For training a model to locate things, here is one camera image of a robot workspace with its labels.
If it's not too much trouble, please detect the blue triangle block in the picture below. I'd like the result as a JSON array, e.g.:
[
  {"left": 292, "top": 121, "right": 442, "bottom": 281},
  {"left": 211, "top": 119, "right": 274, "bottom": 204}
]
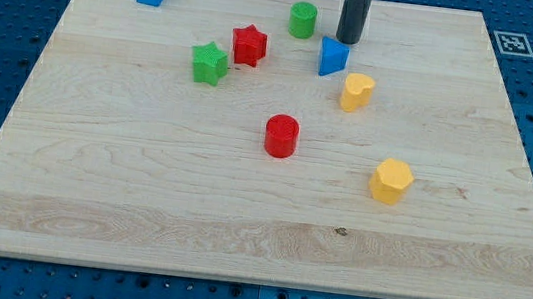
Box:
[{"left": 318, "top": 36, "right": 350, "bottom": 76}]

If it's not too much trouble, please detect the green cylinder block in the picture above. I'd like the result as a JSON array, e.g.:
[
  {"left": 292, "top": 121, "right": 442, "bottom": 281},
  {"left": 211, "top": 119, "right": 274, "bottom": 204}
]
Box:
[{"left": 288, "top": 1, "right": 318, "bottom": 39}]

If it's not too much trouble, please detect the green star block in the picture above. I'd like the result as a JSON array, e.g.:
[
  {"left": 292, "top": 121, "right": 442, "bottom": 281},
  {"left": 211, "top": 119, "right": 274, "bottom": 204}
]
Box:
[{"left": 192, "top": 42, "right": 228, "bottom": 86}]

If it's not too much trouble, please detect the red cylinder block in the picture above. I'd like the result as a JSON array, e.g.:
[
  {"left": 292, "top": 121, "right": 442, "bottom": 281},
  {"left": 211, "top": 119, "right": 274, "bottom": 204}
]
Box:
[{"left": 264, "top": 114, "right": 300, "bottom": 158}]

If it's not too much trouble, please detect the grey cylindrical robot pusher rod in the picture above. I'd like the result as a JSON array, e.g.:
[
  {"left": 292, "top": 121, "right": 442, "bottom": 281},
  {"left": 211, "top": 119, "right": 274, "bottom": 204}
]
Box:
[{"left": 336, "top": 0, "right": 372, "bottom": 45}]

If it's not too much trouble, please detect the yellow heart block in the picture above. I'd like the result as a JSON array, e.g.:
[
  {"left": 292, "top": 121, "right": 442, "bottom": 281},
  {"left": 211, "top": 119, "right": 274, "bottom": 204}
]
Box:
[{"left": 339, "top": 73, "right": 376, "bottom": 113}]

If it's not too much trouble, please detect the red star block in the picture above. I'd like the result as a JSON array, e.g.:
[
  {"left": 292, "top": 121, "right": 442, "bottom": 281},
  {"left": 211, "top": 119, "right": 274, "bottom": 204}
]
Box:
[{"left": 232, "top": 24, "right": 268, "bottom": 68}]

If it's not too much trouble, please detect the yellow hexagon block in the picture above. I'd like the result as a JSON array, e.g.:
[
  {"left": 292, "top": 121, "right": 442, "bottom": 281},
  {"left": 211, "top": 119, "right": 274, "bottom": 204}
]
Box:
[{"left": 368, "top": 158, "right": 414, "bottom": 205}]

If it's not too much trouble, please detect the white fiducial marker tag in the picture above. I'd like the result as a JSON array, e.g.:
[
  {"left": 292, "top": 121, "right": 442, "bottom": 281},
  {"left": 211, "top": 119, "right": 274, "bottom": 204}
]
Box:
[{"left": 493, "top": 30, "right": 533, "bottom": 58}]

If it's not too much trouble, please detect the light wooden board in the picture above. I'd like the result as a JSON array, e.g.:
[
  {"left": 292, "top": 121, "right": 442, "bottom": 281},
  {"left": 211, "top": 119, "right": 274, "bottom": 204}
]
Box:
[{"left": 0, "top": 0, "right": 533, "bottom": 299}]

